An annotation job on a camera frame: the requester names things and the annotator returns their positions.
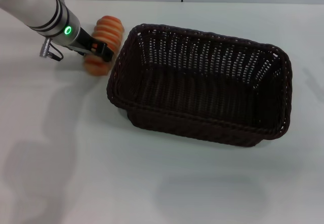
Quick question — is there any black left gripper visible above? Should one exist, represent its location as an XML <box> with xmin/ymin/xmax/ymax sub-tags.
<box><xmin>67</xmin><ymin>26</ymin><xmax>115</xmax><ymax>63</ymax></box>

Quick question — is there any orange striped bread roll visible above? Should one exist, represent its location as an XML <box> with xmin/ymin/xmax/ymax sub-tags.
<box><xmin>84</xmin><ymin>15</ymin><xmax>125</xmax><ymax>77</ymax></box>

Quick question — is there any dark brown woven basket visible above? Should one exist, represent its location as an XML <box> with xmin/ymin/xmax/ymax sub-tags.
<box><xmin>106</xmin><ymin>23</ymin><xmax>293</xmax><ymax>148</ymax></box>

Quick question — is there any silver connector with black cable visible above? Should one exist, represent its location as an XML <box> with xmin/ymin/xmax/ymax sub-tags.
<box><xmin>38</xmin><ymin>37</ymin><xmax>64</xmax><ymax>62</ymax></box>

